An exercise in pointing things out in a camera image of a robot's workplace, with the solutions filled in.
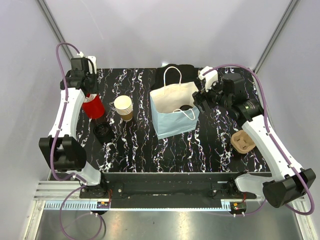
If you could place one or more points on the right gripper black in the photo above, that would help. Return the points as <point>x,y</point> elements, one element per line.
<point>200,96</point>

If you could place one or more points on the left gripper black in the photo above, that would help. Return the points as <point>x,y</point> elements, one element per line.
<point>95,89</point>

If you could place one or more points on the single black cup lid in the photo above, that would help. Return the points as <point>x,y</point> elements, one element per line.
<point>185,107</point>

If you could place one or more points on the blue white paper bag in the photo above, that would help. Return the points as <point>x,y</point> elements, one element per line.
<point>167,118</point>

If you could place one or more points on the stack of paper cups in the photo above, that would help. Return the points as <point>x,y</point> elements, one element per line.
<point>124,107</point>

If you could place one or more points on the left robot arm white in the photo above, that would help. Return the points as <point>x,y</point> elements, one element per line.
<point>64,155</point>

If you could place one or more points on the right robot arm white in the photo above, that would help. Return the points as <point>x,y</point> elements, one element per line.
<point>289,180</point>

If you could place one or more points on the red cup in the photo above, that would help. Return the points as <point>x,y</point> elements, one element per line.
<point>94,109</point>

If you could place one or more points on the black folded cloth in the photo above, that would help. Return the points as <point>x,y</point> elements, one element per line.
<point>174,72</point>

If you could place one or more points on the stack of black lids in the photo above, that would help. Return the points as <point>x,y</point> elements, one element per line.
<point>104,133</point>

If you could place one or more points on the brown cup carrier on table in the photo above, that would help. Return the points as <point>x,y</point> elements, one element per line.
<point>242,142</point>

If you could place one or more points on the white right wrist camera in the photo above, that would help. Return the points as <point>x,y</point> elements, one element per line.
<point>209,76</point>

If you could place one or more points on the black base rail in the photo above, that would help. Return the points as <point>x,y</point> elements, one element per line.
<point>169,191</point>

